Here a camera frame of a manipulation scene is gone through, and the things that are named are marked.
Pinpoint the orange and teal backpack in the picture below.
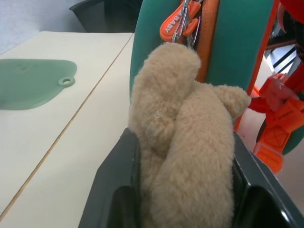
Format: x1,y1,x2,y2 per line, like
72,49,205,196
129,0,304,174

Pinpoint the beige plush teddy bear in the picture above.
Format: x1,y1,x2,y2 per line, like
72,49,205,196
128,42,252,228

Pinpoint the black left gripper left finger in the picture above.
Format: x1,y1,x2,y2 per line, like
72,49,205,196
77,127,144,228

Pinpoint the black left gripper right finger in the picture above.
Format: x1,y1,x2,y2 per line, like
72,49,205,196
230,132,304,228

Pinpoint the green silicone mat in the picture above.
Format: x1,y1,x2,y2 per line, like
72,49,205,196
0,58,78,112

